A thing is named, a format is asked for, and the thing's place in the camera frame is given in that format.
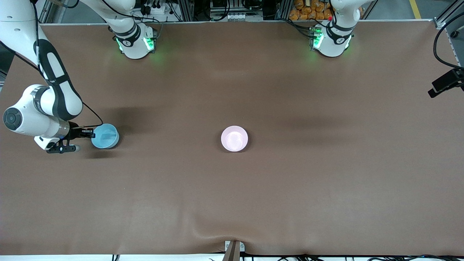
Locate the blue bowl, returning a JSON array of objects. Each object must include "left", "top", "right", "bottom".
[{"left": 91, "top": 123, "right": 120, "bottom": 149}]

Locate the pink bowl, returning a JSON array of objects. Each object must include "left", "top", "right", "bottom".
[{"left": 221, "top": 125, "right": 249, "bottom": 153}]

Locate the green lit base box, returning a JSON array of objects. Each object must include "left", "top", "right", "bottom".
[
  {"left": 309, "top": 25, "right": 324, "bottom": 50},
  {"left": 143, "top": 27, "right": 159, "bottom": 52}
]

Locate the white power strip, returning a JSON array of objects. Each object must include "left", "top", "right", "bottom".
[{"left": 140, "top": 3, "right": 168, "bottom": 16}]

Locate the orange packaged goods pile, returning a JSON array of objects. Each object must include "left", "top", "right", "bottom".
[{"left": 289, "top": 0, "right": 334, "bottom": 21}]

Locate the brown table mat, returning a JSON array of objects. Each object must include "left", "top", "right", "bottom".
[{"left": 0, "top": 20, "right": 464, "bottom": 256}]

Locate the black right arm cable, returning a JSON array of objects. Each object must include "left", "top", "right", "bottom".
[{"left": 31, "top": 0, "right": 104, "bottom": 128}]

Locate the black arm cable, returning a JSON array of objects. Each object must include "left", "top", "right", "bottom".
[
  {"left": 31, "top": 0, "right": 104, "bottom": 128},
  {"left": 433, "top": 12, "right": 464, "bottom": 70}
]

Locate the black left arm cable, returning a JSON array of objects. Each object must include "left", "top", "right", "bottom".
[{"left": 433, "top": 12, "right": 464, "bottom": 70}]

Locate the aluminium frame strut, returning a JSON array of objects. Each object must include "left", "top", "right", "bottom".
[{"left": 433, "top": 0, "right": 464, "bottom": 30}]

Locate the aluminium frame post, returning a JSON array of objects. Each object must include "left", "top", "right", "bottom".
[
  {"left": 276, "top": 0, "right": 290, "bottom": 20},
  {"left": 179, "top": 0, "right": 195, "bottom": 21}
]

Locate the metal table clamp bracket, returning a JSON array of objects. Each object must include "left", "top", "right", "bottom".
[{"left": 222, "top": 240, "right": 246, "bottom": 261}]

